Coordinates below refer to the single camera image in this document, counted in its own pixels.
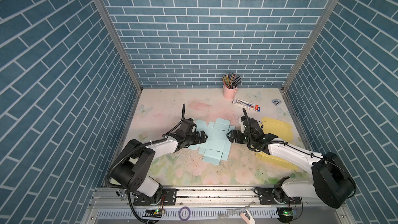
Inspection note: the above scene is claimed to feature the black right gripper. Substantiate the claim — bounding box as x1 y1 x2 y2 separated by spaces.
225 128 255 146

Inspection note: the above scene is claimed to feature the light blue paper box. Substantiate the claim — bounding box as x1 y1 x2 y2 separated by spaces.
189 118 235 166

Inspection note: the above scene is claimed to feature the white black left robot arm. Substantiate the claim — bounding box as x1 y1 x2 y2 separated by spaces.
106 118 208 202

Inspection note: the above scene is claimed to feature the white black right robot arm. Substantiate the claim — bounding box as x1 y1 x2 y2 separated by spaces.
227 117 357 208

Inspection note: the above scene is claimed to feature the white blue pencil box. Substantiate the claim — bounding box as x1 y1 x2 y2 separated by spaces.
232 98 261 112

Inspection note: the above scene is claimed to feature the yellow flat paper box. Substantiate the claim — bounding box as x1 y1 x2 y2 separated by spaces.
256 117 298 170

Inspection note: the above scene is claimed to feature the pink metal pencil bucket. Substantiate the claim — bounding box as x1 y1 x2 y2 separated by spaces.
223 86 237 100

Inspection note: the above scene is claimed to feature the bundle of coloured pencils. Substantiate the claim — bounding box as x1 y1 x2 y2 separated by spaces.
222 73 241 89

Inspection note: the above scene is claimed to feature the white pink clip tool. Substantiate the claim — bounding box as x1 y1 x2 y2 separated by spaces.
227 201 256 224

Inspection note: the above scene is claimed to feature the left green circuit board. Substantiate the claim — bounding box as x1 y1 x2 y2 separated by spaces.
143 208 165 218

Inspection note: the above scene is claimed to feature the green circuit board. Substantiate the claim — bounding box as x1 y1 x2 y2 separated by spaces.
276 207 297 224
143 208 165 218

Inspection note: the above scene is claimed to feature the right green circuit board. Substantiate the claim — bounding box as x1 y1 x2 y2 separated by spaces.
276 207 297 224

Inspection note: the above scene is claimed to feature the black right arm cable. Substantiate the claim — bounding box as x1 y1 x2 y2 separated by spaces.
241 108 357 199

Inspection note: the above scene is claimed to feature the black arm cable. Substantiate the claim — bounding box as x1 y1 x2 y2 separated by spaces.
241 108 357 199
104 103 187 189

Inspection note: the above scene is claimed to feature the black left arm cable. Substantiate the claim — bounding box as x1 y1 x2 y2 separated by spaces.
104 103 187 189

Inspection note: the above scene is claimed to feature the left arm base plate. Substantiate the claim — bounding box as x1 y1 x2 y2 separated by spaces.
133 188 177 206

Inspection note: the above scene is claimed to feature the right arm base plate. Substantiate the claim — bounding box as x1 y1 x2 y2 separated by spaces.
253 187 302 205

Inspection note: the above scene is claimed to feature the purple tape ring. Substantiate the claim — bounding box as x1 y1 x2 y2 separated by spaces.
178 206 191 222

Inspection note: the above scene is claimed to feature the aluminium front rail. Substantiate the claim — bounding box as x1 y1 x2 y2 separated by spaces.
82 185 355 224

